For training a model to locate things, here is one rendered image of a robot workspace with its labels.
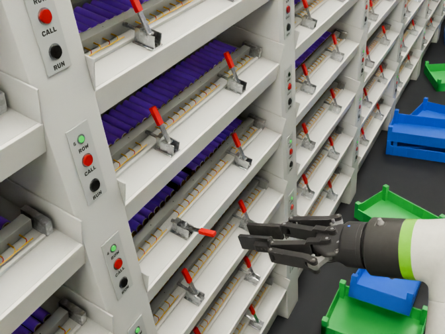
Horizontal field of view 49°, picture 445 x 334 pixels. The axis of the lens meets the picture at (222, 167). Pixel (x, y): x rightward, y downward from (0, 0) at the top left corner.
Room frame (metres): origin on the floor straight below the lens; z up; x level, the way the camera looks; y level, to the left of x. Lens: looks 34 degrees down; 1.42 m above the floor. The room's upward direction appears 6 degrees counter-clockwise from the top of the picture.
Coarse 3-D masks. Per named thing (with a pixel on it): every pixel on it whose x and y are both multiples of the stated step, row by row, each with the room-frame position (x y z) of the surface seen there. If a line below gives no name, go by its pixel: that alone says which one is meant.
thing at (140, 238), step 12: (252, 120) 1.15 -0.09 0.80; (240, 132) 1.09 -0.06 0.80; (228, 144) 1.04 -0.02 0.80; (216, 156) 0.99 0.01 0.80; (204, 168) 0.94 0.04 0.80; (192, 180) 0.90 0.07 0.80; (180, 192) 0.86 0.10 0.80; (168, 204) 0.82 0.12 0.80; (180, 204) 0.85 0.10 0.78; (156, 216) 0.79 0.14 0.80; (168, 216) 0.81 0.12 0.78; (144, 228) 0.76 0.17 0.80; (156, 228) 0.77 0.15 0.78; (144, 240) 0.73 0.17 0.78; (156, 240) 0.74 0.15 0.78; (144, 252) 0.71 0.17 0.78
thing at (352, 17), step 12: (360, 0) 1.72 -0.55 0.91; (348, 12) 1.75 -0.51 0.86; (360, 12) 1.72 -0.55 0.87; (348, 24) 1.75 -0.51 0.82; (360, 24) 1.72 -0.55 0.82; (360, 48) 1.73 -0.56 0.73; (360, 60) 1.74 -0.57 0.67; (348, 72) 1.74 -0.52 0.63; (360, 84) 1.76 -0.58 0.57; (348, 120) 1.74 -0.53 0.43; (360, 120) 1.79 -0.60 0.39; (348, 156) 1.73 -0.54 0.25; (348, 192) 1.73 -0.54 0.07
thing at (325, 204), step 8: (336, 168) 1.74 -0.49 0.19; (344, 168) 1.74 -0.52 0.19; (352, 168) 1.72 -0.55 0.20; (336, 176) 1.71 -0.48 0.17; (344, 176) 1.72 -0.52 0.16; (328, 184) 1.59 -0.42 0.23; (336, 184) 1.67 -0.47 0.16; (344, 184) 1.67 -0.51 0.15; (328, 192) 1.58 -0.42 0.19; (336, 192) 1.62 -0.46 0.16; (320, 200) 1.55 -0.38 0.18; (328, 200) 1.57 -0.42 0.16; (336, 200) 1.57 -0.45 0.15; (312, 208) 1.52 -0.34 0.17; (320, 208) 1.52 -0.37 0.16; (328, 208) 1.52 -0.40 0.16
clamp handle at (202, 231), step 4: (184, 224) 0.77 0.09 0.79; (184, 228) 0.77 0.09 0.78; (188, 228) 0.76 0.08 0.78; (192, 228) 0.76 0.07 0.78; (196, 228) 0.76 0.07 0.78; (200, 232) 0.74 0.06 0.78; (204, 232) 0.74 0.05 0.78; (208, 232) 0.74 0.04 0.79; (212, 232) 0.73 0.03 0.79; (208, 236) 0.73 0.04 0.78; (212, 236) 0.73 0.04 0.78
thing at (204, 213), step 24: (264, 120) 1.15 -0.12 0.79; (264, 144) 1.08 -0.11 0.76; (216, 168) 0.98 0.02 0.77; (240, 168) 0.98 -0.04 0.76; (192, 192) 0.89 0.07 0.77; (216, 192) 0.90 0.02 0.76; (240, 192) 0.95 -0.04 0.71; (192, 216) 0.82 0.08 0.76; (216, 216) 0.85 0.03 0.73; (168, 240) 0.75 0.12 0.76; (192, 240) 0.76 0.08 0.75; (144, 264) 0.69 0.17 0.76; (168, 264) 0.69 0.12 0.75
